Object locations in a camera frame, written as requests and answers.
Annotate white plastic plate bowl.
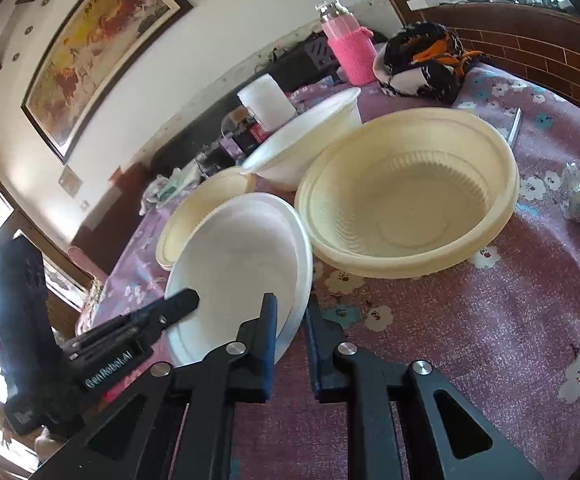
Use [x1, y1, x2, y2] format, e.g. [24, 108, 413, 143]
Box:
[165, 193, 313, 366]

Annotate cream plastic bowl front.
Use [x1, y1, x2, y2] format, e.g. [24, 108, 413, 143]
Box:
[156, 167, 256, 271]

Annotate cream plastic bowl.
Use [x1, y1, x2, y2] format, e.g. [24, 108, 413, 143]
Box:
[294, 107, 520, 278]
[156, 167, 256, 271]

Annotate brown armchair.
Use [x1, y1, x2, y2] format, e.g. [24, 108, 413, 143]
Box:
[68, 162, 152, 283]

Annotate white cloth gloves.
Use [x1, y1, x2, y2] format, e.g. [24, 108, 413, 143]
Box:
[139, 165, 201, 217]

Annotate purple floral tablecloth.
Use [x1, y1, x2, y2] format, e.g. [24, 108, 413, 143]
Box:
[76, 63, 580, 479]

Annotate white plastic jar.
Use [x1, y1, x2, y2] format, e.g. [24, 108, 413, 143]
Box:
[237, 74, 296, 132]

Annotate candy wrapper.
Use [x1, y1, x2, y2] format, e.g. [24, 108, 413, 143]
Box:
[561, 162, 580, 223]

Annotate framed horse painting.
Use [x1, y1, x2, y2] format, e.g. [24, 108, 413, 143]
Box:
[21, 0, 192, 162]

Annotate black sofa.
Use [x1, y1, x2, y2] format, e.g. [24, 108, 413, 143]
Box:
[145, 32, 339, 177]

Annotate silver pen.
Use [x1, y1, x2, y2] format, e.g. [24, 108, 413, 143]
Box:
[507, 108, 522, 148]

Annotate pink water bottle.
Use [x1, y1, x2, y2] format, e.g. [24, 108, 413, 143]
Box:
[315, 0, 377, 87]

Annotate black orange patterned cloth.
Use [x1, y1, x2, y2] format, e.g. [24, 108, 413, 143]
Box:
[372, 22, 488, 105]

